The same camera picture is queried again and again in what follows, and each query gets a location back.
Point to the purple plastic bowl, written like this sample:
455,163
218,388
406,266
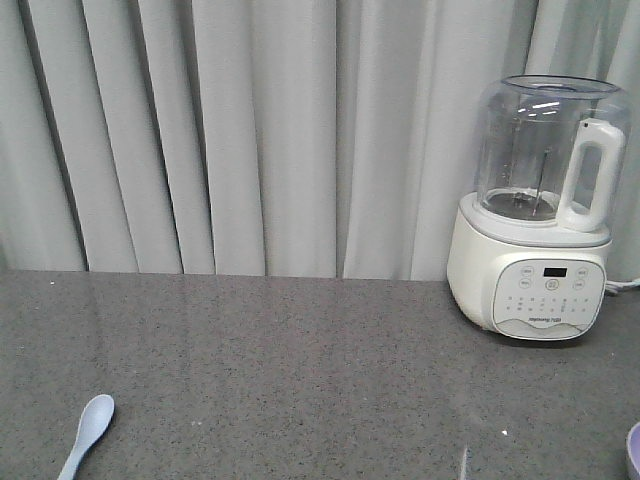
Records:
633,452

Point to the grey pleated curtain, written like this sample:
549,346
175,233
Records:
285,138

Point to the light blue plastic spoon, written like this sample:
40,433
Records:
93,423

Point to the white blender with clear jar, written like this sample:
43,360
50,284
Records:
530,242

